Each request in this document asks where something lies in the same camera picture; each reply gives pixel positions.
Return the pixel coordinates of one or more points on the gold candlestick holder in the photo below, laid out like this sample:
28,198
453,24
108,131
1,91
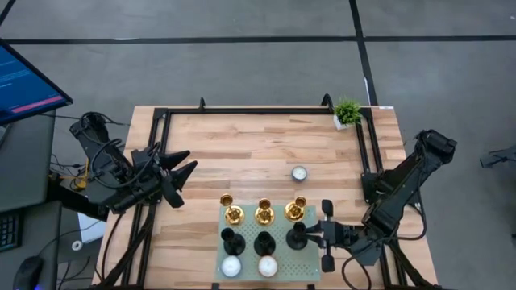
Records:
293,212
234,215
265,217

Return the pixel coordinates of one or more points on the white table label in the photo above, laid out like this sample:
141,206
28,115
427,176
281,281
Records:
385,107

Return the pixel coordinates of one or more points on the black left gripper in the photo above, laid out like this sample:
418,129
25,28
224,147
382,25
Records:
151,169

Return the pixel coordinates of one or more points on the black aluminium table frame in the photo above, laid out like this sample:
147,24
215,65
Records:
262,110

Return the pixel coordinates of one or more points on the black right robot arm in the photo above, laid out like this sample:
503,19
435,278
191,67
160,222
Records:
403,189

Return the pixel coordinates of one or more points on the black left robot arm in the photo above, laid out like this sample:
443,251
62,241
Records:
105,185

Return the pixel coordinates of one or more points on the black computer mouse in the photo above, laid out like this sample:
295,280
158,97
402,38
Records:
28,274

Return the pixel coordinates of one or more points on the green plant in white pot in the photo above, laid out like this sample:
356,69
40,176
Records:
346,113

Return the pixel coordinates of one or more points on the dark grey desk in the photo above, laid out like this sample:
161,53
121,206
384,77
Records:
24,169

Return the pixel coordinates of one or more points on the black candlestick holder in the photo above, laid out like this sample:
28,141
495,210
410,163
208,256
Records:
294,241
237,245
265,247

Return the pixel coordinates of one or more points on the yellow clamp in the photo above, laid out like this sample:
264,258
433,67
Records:
83,183

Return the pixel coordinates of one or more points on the white paper sheet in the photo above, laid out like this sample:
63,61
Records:
90,225

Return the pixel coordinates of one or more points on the green perforated metal shelf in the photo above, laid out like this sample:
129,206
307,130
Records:
290,262

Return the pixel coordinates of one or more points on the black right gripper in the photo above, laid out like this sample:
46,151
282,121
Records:
342,235

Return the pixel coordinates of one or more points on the black keyboard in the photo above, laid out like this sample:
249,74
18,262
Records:
9,231

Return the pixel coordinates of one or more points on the black chair base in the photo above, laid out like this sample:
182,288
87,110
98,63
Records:
500,158

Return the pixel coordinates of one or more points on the white tape roll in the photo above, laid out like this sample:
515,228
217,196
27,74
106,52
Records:
73,243

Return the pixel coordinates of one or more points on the monitor with blue screen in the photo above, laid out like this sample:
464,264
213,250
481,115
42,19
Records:
24,88

